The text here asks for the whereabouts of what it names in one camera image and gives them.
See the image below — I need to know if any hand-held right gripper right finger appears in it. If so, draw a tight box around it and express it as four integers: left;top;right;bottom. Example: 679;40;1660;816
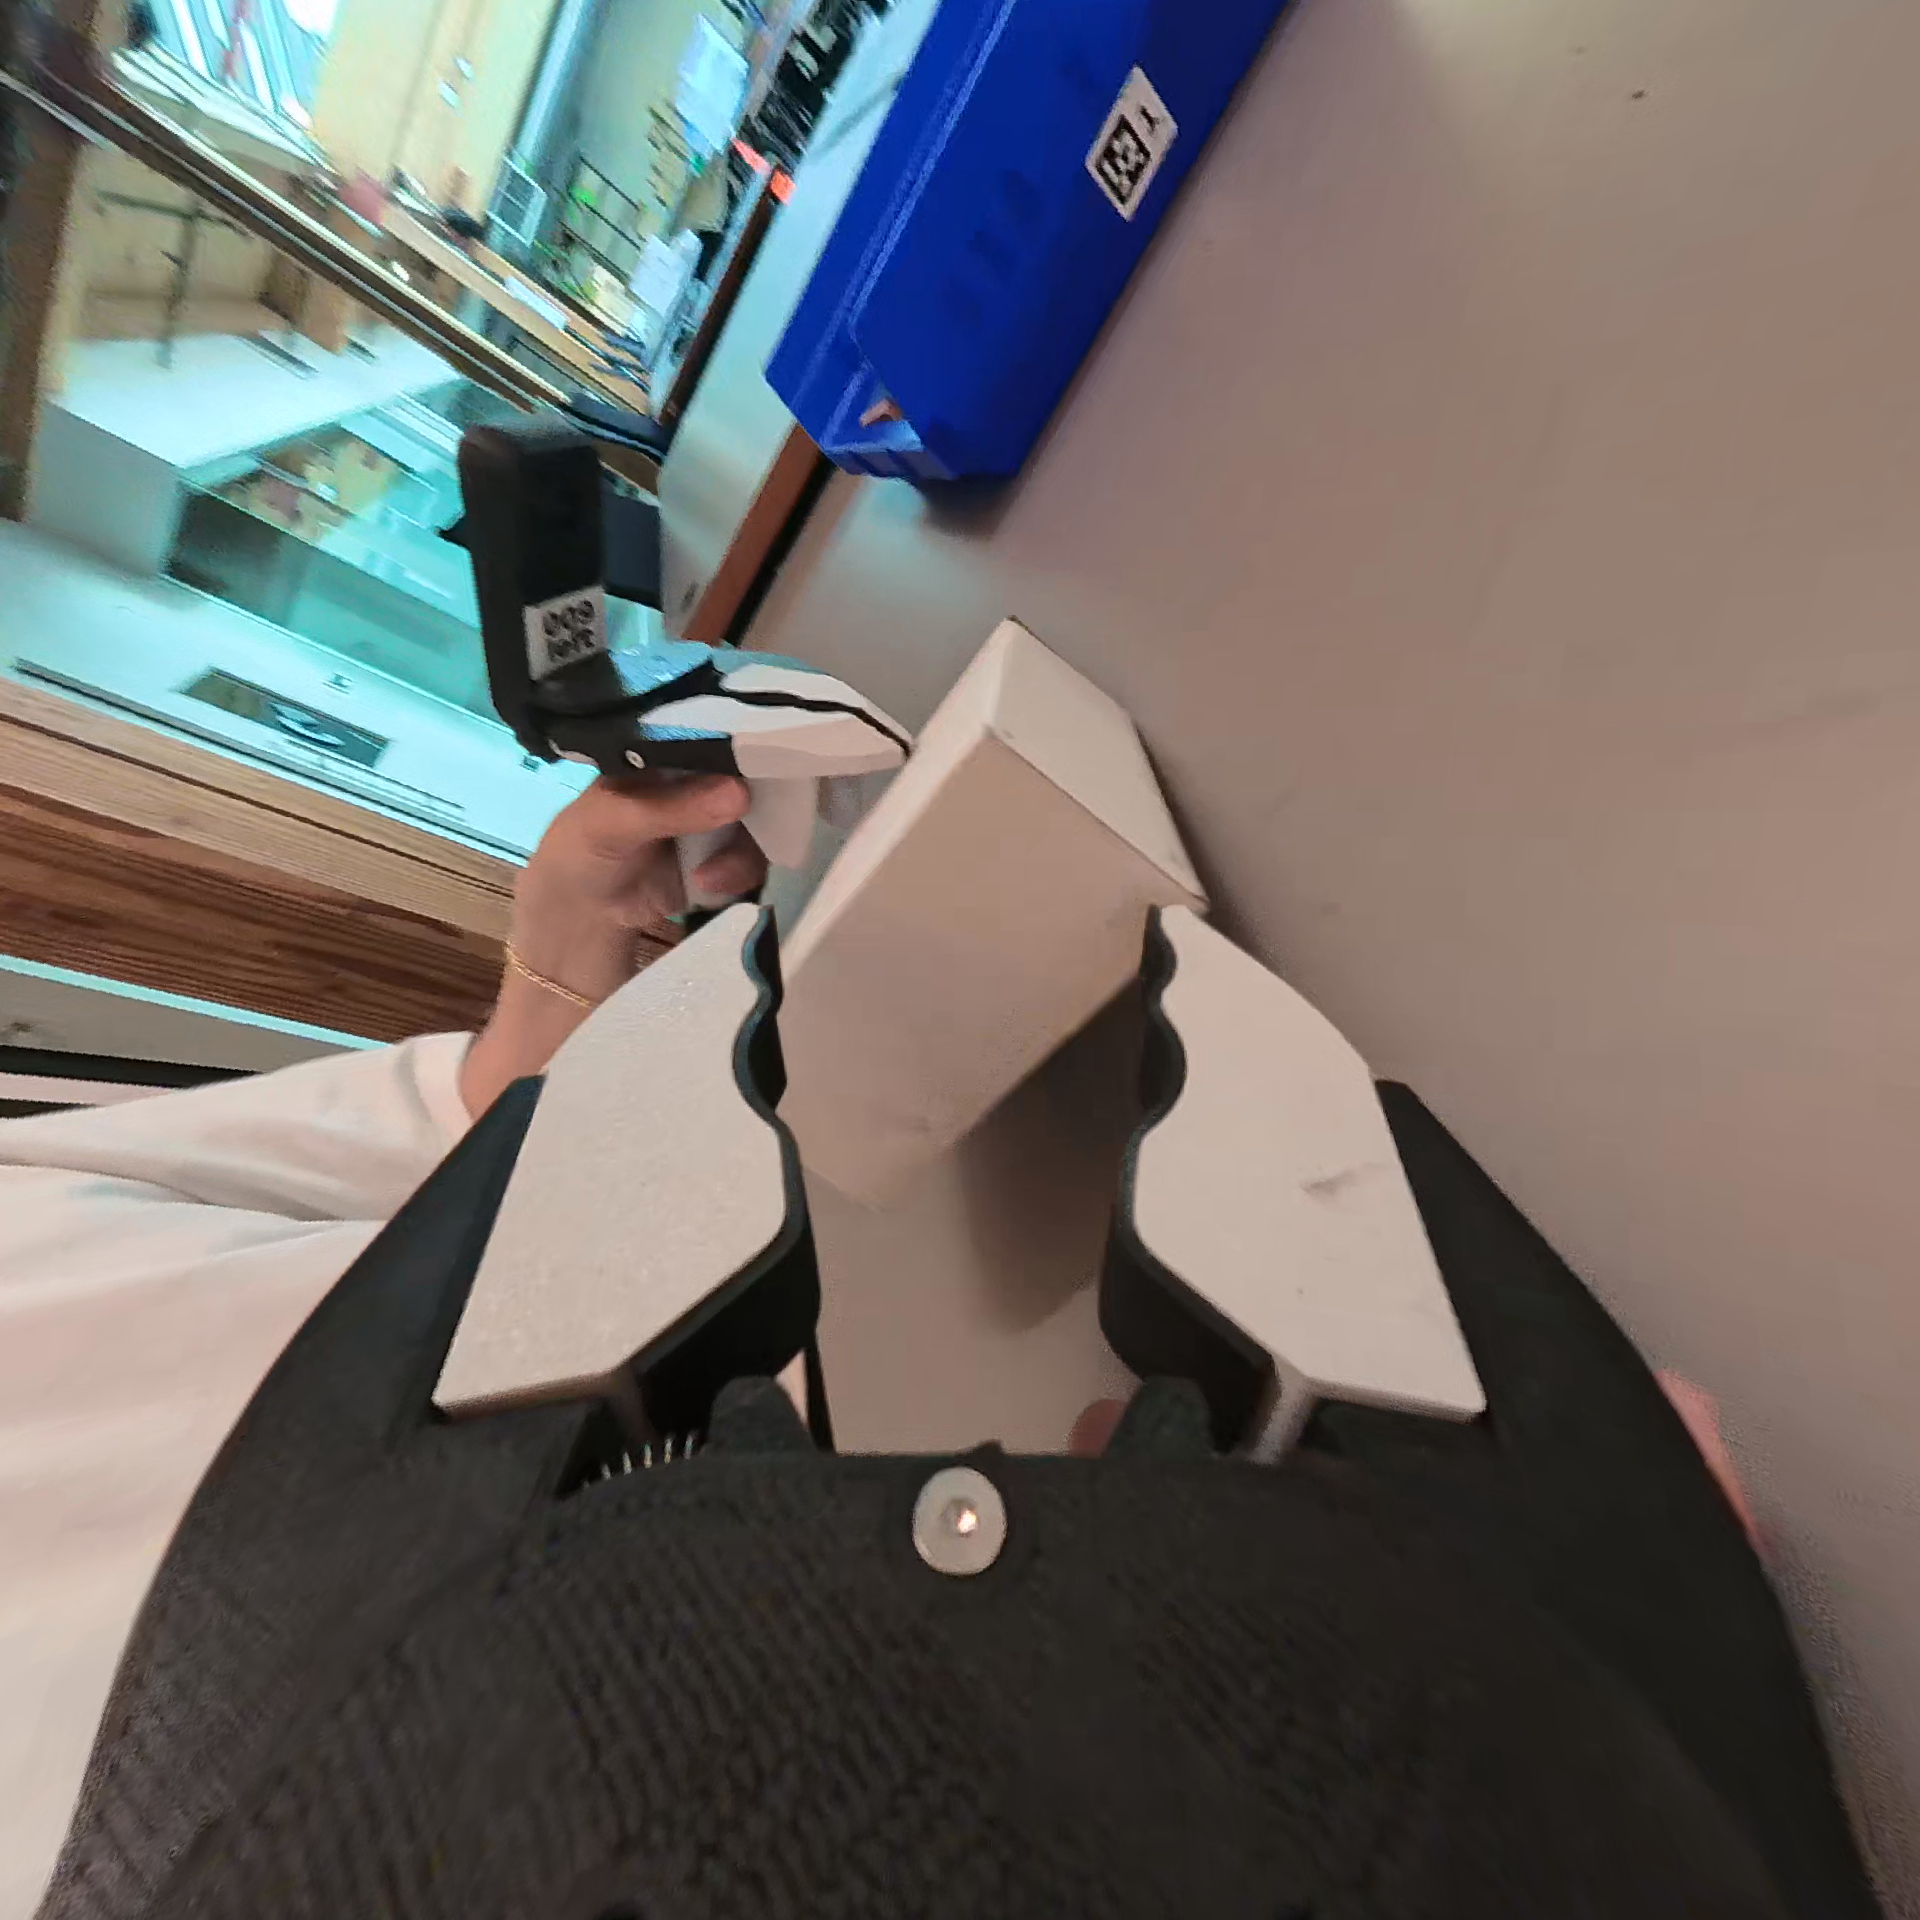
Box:
1102;907;1490;1426

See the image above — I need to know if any white cardboard mailer box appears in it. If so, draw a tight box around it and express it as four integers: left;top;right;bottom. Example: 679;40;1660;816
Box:
779;616;1208;1455

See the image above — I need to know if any person's left hand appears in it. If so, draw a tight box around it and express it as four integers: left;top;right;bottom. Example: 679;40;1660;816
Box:
507;778;769;1005

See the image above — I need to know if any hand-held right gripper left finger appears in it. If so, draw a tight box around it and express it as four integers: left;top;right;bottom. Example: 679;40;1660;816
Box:
432;905;822;1419

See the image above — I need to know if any white shirt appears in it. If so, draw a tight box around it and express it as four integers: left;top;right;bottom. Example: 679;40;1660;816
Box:
0;1035;497;1907

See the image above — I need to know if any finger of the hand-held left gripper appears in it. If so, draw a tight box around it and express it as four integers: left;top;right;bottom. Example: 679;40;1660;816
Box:
635;713;920;875
703;664;904;724

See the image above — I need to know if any person's left forearm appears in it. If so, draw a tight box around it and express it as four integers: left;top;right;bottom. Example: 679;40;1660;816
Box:
456;951;601;1118

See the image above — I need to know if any blue plastic bin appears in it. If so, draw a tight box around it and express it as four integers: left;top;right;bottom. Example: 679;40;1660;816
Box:
765;0;1292;481

